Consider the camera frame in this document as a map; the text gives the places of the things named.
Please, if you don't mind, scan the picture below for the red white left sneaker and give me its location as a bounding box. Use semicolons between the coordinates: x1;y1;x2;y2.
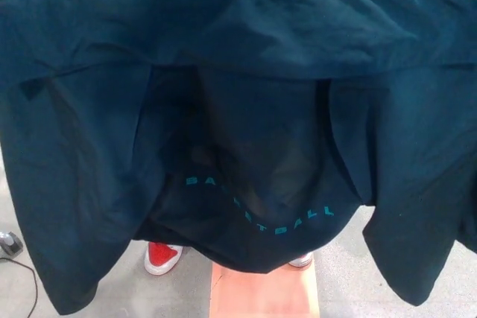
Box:
288;252;315;270

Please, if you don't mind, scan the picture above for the dark navy basketball coat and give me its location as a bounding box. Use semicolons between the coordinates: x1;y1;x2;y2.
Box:
0;0;477;316

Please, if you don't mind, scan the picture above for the red white sneaker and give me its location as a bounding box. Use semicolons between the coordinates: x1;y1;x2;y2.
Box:
288;252;315;270
144;241;184;276

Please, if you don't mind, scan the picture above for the orange floor marker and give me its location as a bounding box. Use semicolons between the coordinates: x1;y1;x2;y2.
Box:
209;257;312;318

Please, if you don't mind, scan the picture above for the silver black caster foot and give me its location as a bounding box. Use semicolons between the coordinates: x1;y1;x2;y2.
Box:
0;231;25;258

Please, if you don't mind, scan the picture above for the black floor cable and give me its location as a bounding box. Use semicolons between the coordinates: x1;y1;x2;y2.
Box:
0;255;39;318

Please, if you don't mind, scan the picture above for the red white right sneaker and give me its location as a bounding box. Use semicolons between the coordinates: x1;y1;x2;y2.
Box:
144;241;184;276

